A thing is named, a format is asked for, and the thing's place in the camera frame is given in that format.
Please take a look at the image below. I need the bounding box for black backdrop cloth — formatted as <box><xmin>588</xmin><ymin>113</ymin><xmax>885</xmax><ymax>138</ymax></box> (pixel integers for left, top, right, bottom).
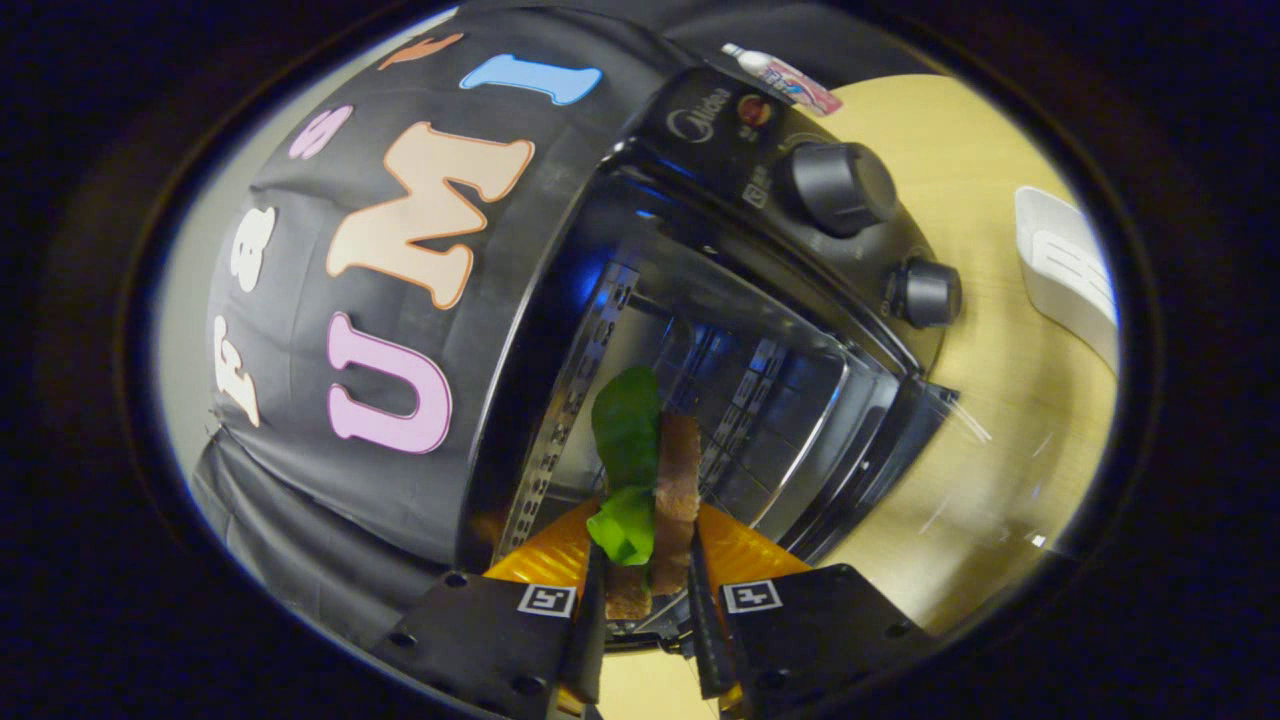
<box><xmin>190</xmin><ymin>0</ymin><xmax>936</xmax><ymax>651</ymax></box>

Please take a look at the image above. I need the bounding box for white rectangular tray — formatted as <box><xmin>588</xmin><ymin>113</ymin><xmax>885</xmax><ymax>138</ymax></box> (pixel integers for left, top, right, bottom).
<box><xmin>1015</xmin><ymin>186</ymin><xmax>1119</xmax><ymax>373</ymax></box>

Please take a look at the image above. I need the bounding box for pink and white bottle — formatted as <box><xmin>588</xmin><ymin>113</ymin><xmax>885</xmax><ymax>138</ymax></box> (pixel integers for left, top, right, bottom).
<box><xmin>722</xmin><ymin>42</ymin><xmax>843</xmax><ymax>118</ymax></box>

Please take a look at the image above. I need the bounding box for white bread lettuce sandwich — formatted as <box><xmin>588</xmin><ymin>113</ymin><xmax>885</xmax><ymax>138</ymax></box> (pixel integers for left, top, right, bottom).
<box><xmin>585</xmin><ymin>365</ymin><xmax>703</xmax><ymax>621</ymax></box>

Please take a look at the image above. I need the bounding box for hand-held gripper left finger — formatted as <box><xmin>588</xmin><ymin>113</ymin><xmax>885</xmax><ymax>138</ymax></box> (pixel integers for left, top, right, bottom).
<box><xmin>370</xmin><ymin>500</ymin><xmax>611</xmax><ymax>720</ymax></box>

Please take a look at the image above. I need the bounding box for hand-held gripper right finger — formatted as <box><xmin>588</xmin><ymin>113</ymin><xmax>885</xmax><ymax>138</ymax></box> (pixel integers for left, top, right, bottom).
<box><xmin>690</xmin><ymin>503</ymin><xmax>941</xmax><ymax>720</ymax></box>

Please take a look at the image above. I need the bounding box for black toaster oven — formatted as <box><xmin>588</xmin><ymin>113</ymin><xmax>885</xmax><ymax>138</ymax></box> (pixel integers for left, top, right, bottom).
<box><xmin>455</xmin><ymin>65</ymin><xmax>966</xmax><ymax>651</ymax></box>

